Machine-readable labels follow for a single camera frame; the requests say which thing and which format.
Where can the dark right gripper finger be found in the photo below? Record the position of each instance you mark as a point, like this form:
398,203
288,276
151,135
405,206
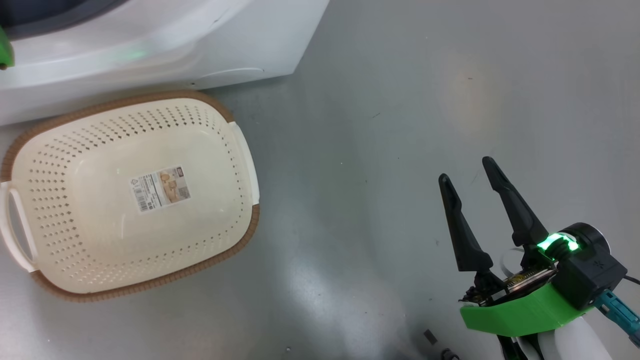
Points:
467,240
517,215

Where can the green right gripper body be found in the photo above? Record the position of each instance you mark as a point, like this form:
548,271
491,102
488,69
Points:
525,312

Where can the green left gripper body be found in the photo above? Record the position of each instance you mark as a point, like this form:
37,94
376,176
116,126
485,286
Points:
5,50

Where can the grey rubber door gasket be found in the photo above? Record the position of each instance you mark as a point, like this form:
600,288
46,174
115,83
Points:
60,20

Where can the white front-load washing machine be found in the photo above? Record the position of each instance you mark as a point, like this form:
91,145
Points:
225,40

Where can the cream perforated laundry basket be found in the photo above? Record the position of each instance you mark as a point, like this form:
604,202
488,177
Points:
100,250

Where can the product label sticker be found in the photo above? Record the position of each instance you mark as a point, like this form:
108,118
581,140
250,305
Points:
160,190

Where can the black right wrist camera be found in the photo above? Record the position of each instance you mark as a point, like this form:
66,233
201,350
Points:
590,275

